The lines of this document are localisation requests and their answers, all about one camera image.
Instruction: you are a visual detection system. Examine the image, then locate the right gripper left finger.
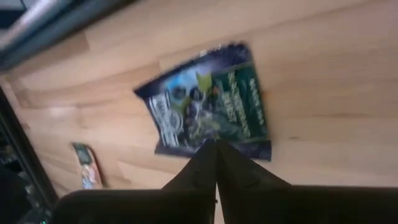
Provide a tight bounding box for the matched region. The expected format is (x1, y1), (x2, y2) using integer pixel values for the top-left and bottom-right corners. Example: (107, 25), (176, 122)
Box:
(51, 139), (218, 224)

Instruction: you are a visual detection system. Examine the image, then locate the tan tea packet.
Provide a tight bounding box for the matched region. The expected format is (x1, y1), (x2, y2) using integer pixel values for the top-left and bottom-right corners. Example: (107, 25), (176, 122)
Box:
(71, 141), (105, 190)

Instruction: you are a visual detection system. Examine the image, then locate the dark blueberry tea packet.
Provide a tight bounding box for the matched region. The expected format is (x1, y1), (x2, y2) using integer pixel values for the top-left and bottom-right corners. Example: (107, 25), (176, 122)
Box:
(132, 42), (273, 162)

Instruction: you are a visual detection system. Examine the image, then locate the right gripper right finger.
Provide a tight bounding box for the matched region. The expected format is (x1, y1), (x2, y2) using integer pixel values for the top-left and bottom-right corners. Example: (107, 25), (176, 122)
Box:
(216, 139), (398, 224)

